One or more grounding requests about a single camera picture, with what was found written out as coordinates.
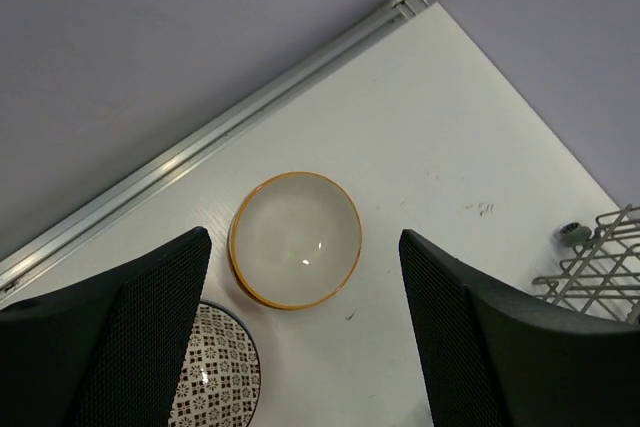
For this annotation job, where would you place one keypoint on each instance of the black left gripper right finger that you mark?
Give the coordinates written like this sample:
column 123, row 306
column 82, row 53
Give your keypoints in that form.
column 492, row 355

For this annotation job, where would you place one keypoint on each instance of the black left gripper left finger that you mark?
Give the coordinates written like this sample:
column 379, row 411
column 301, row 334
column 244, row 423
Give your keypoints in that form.
column 108, row 350

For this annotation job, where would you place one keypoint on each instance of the white bowl orange rim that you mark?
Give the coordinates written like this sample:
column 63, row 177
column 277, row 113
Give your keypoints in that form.
column 295, row 241

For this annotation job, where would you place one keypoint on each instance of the grey wire dish rack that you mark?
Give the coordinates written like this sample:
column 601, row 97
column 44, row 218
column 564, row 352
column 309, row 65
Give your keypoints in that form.
column 599, row 273

